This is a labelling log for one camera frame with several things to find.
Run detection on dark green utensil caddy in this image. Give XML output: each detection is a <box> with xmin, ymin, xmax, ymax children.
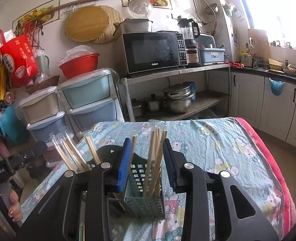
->
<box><xmin>85</xmin><ymin>138</ymin><xmax>165</xmax><ymax>220</ymax></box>

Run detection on thin chopsticks pack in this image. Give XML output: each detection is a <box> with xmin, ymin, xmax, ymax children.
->
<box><xmin>62</xmin><ymin>132</ymin><xmax>90</xmax><ymax>172</ymax></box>
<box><xmin>49</xmin><ymin>133</ymin><xmax>77</xmax><ymax>172</ymax></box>

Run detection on thin bamboo chopsticks bundle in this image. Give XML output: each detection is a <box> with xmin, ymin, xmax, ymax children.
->
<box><xmin>155</xmin><ymin>127</ymin><xmax>162</xmax><ymax>159</ymax></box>

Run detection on metal kitchen shelf rack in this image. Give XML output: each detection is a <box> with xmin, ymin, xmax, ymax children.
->
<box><xmin>119</xmin><ymin>64</ymin><xmax>231</xmax><ymax>122</ymax></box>

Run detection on left hand painted nails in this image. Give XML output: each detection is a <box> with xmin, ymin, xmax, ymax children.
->
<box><xmin>0</xmin><ymin>190</ymin><xmax>24</xmax><ymax>223</ymax></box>

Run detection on teal bucket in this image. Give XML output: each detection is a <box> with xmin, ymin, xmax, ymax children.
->
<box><xmin>0</xmin><ymin>106</ymin><xmax>30</xmax><ymax>146</ymax></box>

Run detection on cartoon print teal tablecloth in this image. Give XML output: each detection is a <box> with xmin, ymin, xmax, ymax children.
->
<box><xmin>19</xmin><ymin>116</ymin><xmax>296</xmax><ymax>241</ymax></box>

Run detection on left pastel drawer tower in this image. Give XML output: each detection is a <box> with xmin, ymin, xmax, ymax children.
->
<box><xmin>18</xmin><ymin>86</ymin><xmax>74</xmax><ymax>169</ymax></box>

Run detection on pastel drawer tower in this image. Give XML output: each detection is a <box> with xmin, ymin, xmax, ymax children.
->
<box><xmin>56</xmin><ymin>68</ymin><xmax>124</xmax><ymax>139</ymax></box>
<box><xmin>18</xmin><ymin>86</ymin><xmax>74</xmax><ymax>169</ymax></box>

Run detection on right pastel drawer tower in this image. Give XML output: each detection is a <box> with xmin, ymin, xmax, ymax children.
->
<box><xmin>56</xmin><ymin>68</ymin><xmax>124</xmax><ymax>139</ymax></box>

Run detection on red shopping bag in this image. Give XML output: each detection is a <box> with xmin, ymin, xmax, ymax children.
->
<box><xmin>0</xmin><ymin>29</ymin><xmax>39</xmax><ymax>88</ymax></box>

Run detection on stainless steel pots stack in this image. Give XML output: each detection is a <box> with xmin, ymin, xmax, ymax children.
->
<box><xmin>163</xmin><ymin>83</ymin><xmax>195</xmax><ymax>114</ymax></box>

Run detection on small steel pot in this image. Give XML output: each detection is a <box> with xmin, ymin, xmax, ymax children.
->
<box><xmin>144</xmin><ymin>94</ymin><xmax>163</xmax><ymax>112</ymax></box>

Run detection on red plastic basin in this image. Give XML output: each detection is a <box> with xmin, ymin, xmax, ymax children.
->
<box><xmin>59</xmin><ymin>53</ymin><xmax>100</xmax><ymax>80</ymax></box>

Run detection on blue hanging bin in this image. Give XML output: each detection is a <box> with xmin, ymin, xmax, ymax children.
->
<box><xmin>269</xmin><ymin>78</ymin><xmax>285</xmax><ymax>96</ymax></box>

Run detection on light blue dish bin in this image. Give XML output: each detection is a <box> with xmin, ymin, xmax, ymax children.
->
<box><xmin>199</xmin><ymin>47</ymin><xmax>225</xmax><ymax>66</ymax></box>

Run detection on round wooden board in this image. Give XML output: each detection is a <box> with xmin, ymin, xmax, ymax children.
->
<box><xmin>65</xmin><ymin>5</ymin><xmax>109</xmax><ymax>42</ymax></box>

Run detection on black microwave oven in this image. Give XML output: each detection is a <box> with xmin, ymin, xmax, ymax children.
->
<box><xmin>113</xmin><ymin>31</ymin><xmax>188</xmax><ymax>76</ymax></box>

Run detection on long wooden rolling pin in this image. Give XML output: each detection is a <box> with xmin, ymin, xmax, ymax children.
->
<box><xmin>29</xmin><ymin>0</ymin><xmax>100</xmax><ymax>22</ymax></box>

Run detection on black blender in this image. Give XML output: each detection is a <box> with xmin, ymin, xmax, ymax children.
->
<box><xmin>177</xmin><ymin>17</ymin><xmax>201</xmax><ymax>67</ymax></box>

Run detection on woven round mat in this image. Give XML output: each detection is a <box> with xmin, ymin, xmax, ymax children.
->
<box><xmin>92</xmin><ymin>5</ymin><xmax>123</xmax><ymax>44</ymax></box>

